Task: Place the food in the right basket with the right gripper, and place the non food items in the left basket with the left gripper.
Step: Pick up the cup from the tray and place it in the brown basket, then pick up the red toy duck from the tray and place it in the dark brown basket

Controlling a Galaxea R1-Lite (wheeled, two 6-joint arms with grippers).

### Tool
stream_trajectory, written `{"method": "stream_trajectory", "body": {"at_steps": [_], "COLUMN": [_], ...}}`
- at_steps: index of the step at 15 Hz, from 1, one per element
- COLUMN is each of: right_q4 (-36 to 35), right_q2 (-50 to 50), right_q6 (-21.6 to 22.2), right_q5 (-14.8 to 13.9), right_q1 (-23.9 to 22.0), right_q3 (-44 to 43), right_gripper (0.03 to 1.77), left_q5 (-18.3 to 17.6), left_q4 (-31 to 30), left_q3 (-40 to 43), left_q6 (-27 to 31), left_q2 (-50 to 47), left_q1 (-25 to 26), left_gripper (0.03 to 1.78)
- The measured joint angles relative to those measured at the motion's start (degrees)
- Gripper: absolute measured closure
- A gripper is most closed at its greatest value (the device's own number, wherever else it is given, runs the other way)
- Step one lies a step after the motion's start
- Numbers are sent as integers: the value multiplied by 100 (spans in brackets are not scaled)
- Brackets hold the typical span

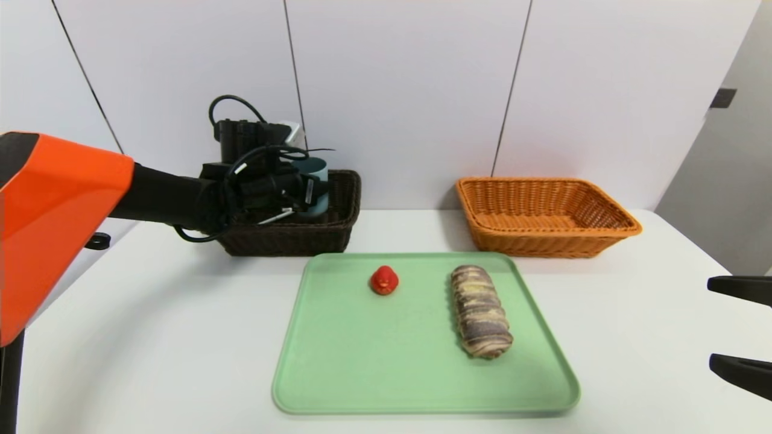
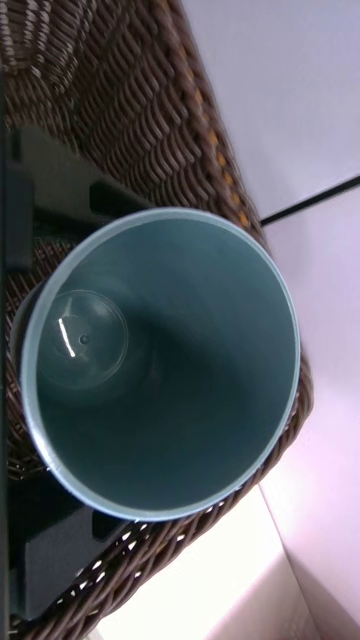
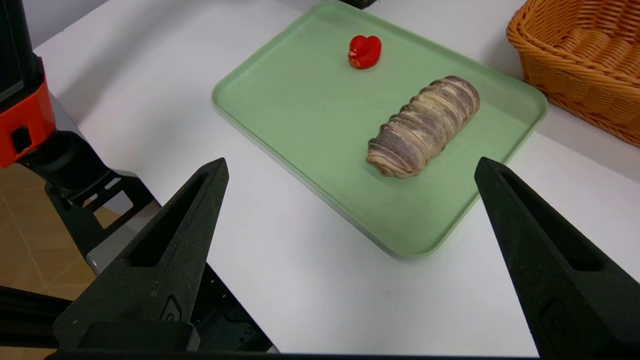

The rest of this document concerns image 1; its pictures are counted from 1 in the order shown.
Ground marbled brown bread loaf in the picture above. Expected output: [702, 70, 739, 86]
[450, 265, 514, 359]

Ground orange wicker basket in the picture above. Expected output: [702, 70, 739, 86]
[455, 177, 642, 259]

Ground green plastic tray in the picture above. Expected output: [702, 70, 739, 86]
[272, 252, 581, 415]

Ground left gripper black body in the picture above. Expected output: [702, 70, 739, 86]
[271, 172, 320, 213]

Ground dark brown wicker basket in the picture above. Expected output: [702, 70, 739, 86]
[216, 170, 362, 257]

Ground red rubber duck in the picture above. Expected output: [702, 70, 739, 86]
[370, 265, 399, 297]

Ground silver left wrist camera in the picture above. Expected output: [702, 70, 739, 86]
[277, 122, 303, 149]

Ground blue-grey plastic cup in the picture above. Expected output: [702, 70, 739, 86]
[292, 157, 330, 216]

